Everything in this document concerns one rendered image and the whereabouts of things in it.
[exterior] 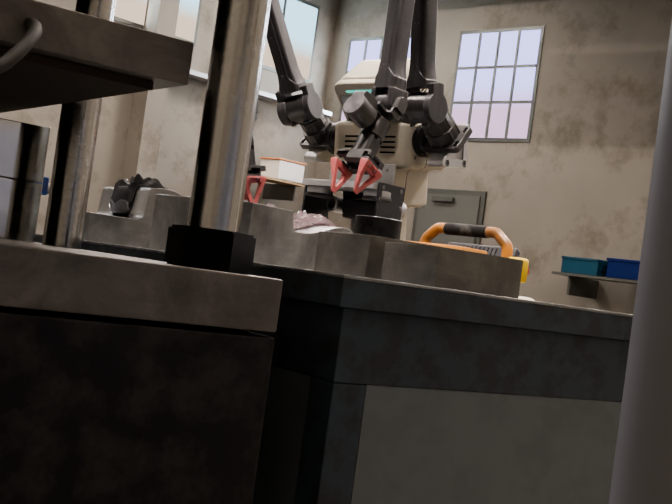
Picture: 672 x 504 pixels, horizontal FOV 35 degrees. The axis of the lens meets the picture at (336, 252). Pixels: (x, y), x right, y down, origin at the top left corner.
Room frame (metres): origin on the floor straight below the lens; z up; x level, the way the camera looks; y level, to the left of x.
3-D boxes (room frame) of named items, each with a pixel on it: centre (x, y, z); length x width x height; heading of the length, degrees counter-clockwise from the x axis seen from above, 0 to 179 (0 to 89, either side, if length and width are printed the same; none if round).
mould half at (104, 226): (2.49, 0.38, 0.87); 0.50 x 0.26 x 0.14; 125
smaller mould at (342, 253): (1.84, -0.09, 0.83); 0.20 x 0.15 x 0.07; 125
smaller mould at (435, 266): (1.66, -0.18, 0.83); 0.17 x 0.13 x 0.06; 125
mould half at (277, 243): (2.24, 0.11, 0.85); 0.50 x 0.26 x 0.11; 142
